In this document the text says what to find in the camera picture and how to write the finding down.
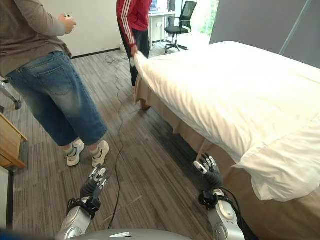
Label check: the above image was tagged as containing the white desk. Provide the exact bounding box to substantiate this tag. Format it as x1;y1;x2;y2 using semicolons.
148;10;176;44

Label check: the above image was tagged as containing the beige bed base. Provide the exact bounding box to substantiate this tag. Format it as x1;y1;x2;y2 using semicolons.
133;74;320;240

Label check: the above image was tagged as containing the black office chair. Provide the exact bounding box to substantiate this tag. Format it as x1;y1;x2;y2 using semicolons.
164;0;198;54

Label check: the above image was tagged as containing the white duvet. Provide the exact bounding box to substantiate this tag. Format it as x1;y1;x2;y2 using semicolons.
132;40;320;202

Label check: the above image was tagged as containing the person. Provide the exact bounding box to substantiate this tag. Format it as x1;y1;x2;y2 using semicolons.
116;0;154;88
0;0;110;168

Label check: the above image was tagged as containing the grey chair leg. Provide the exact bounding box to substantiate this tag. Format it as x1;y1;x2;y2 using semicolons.
0;79;23;111

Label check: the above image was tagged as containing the black floor cable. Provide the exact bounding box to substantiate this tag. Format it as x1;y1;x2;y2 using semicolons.
103;53;131;230

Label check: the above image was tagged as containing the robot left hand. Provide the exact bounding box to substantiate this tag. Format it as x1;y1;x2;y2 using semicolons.
79;166;111;198

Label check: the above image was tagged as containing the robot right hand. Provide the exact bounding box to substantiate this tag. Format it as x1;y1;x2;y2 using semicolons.
193;152;223;191

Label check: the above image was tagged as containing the grey headboard panel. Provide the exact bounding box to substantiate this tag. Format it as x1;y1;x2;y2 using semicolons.
208;0;320;68

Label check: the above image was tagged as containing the wooden cabinet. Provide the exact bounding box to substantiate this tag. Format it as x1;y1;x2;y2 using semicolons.
0;112;29;170

